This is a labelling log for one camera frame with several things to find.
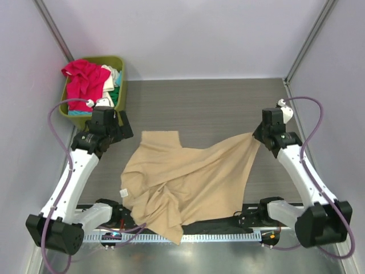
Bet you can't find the left aluminium corner post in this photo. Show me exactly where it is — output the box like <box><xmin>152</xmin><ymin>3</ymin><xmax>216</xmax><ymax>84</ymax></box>
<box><xmin>33</xmin><ymin>0</ymin><xmax>74</xmax><ymax>62</ymax></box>

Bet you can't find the right aluminium corner post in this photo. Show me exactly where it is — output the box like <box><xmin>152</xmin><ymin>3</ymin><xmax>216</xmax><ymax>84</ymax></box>
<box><xmin>283</xmin><ymin>0</ymin><xmax>338</xmax><ymax>86</ymax></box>

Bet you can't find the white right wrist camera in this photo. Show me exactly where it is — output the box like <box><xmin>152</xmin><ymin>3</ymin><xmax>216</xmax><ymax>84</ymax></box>
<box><xmin>277</xmin><ymin>99</ymin><xmax>294</xmax><ymax>124</ymax></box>

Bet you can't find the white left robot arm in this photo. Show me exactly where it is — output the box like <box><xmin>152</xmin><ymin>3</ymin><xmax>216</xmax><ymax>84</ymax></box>
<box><xmin>26</xmin><ymin>106</ymin><xmax>133</xmax><ymax>255</ymax></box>

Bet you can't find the cream t shirt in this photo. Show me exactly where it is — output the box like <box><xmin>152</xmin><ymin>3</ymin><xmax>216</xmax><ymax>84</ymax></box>
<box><xmin>102</xmin><ymin>65</ymin><xmax>119</xmax><ymax>90</ymax></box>

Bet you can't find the green t shirt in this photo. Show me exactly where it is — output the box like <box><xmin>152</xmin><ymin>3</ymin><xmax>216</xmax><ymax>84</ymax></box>
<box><xmin>108</xmin><ymin>86</ymin><xmax>120</xmax><ymax>107</ymax></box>

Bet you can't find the olive green plastic bin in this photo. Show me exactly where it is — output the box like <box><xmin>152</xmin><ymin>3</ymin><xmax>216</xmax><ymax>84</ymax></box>
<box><xmin>59</xmin><ymin>55</ymin><xmax>127</xmax><ymax>129</ymax></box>

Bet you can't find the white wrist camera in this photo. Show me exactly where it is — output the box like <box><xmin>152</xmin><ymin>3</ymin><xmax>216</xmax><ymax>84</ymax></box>
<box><xmin>277</xmin><ymin>99</ymin><xmax>294</xmax><ymax>124</ymax></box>
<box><xmin>86</xmin><ymin>97</ymin><xmax>114</xmax><ymax>108</ymax></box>

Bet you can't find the white slotted cable duct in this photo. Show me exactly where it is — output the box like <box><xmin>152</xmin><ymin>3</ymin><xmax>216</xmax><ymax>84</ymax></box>
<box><xmin>83</xmin><ymin>231</ymin><xmax>262</xmax><ymax>243</ymax></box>

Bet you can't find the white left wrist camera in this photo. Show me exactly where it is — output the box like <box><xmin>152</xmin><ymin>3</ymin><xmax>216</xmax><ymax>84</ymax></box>
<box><xmin>86</xmin><ymin>97</ymin><xmax>114</xmax><ymax>108</ymax></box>

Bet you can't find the aluminium corner post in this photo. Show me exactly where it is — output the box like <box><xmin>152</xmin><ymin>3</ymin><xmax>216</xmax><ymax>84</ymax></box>
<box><xmin>33</xmin><ymin>0</ymin><xmax>74</xmax><ymax>62</ymax></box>
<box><xmin>283</xmin><ymin>0</ymin><xmax>338</xmax><ymax>86</ymax></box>

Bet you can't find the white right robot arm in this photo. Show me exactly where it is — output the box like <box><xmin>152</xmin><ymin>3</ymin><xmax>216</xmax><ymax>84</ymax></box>
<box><xmin>253</xmin><ymin>107</ymin><xmax>352</xmax><ymax>248</ymax></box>

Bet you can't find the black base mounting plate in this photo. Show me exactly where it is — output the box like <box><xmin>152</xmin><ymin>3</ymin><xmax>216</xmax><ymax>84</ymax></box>
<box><xmin>88</xmin><ymin>204</ymin><xmax>286</xmax><ymax>248</ymax></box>

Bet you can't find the beige t shirt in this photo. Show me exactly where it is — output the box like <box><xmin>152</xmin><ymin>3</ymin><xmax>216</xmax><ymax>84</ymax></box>
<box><xmin>120</xmin><ymin>131</ymin><xmax>260</xmax><ymax>244</ymax></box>

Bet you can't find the aluminium frame rail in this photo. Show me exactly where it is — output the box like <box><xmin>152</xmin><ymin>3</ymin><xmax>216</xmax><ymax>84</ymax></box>
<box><xmin>38</xmin><ymin>207</ymin><xmax>354</xmax><ymax>252</ymax></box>

